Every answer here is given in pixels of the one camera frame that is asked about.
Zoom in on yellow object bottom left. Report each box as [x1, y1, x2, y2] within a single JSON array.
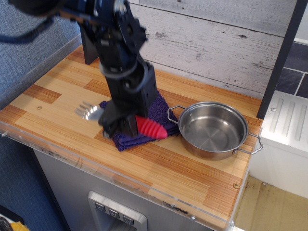
[[0, 217, 30, 231]]

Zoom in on silver dispenser panel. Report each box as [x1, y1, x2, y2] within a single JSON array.
[[88, 191, 148, 231]]

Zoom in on stainless steel pot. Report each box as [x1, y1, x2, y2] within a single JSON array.
[[167, 101, 263, 161]]

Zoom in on black post right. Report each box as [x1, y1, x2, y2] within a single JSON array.
[[257, 0, 308, 119]]

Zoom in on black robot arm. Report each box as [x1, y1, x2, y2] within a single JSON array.
[[0, 0, 157, 138]]

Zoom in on red handled metal fork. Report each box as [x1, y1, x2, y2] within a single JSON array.
[[75, 102, 168, 140]]

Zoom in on white toy sink unit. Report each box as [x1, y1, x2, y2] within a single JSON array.
[[249, 91, 308, 198]]

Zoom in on black post left rear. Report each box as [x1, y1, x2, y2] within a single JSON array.
[[79, 25, 98, 65]]

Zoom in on grey toy cabinet front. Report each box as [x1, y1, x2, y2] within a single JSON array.
[[34, 151, 209, 231]]

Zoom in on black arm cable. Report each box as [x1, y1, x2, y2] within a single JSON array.
[[0, 16, 55, 44]]

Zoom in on black post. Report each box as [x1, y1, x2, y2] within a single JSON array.
[[257, 0, 308, 119], [79, 25, 98, 65]]

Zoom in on purple folded cloth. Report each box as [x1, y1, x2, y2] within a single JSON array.
[[113, 92, 179, 152]]

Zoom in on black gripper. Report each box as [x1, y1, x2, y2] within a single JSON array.
[[99, 60, 156, 138]]

